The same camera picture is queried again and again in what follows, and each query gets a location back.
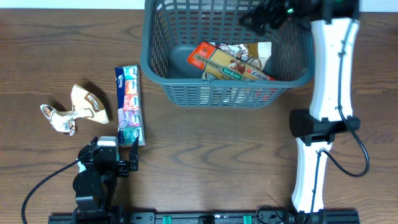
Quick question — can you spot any beige brown snack pouch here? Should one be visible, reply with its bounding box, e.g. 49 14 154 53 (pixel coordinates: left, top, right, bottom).
239 42 272 70

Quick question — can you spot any beige snack bag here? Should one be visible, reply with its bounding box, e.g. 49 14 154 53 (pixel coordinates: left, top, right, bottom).
40 84 109 136
201 42 247 81

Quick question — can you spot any San Remo pasta packet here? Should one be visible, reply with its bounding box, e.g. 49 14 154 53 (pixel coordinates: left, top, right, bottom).
187 42 275 81

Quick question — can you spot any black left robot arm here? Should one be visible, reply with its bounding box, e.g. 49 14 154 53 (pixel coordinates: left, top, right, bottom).
72 136 139 224

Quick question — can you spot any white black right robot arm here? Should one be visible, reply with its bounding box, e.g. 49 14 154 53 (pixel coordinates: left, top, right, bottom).
239 0 359 215

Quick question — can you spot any Kleenex tissue multipack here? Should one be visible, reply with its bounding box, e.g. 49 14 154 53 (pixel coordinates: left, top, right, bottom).
114 65 146 147

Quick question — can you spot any grey plastic basket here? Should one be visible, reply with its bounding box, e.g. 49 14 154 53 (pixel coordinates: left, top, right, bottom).
140 0 315 108

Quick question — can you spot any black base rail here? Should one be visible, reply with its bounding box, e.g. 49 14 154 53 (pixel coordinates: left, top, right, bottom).
48 211 361 224

